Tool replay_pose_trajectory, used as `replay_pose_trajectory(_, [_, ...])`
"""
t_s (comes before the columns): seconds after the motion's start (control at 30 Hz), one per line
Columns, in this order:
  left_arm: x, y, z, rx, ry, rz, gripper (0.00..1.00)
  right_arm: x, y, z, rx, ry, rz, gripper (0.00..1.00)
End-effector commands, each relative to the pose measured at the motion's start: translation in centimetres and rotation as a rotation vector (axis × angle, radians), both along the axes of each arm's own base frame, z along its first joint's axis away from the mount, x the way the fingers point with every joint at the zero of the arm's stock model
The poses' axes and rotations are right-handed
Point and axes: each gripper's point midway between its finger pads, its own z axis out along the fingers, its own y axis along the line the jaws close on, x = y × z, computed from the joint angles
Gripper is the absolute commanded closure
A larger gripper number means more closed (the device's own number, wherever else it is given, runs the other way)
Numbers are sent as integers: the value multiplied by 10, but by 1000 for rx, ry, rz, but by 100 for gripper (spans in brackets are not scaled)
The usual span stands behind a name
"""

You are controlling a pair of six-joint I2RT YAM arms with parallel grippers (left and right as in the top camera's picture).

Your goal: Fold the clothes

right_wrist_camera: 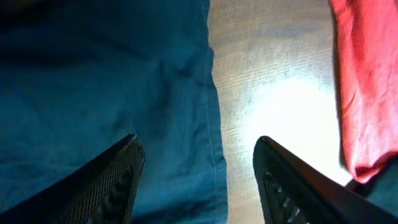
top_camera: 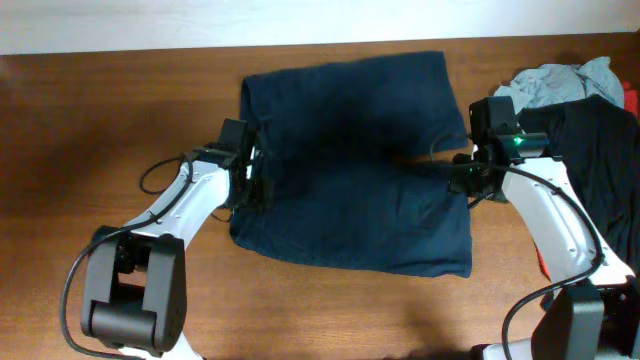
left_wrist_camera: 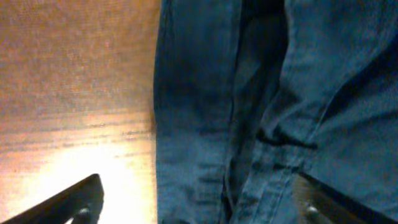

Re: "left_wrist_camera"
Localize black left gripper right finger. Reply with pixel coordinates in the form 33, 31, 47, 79
292, 173, 397, 224

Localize dark navy blue shorts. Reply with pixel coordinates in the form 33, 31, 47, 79
154, 0, 397, 223

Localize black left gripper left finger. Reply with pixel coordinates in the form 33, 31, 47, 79
2, 174, 104, 224

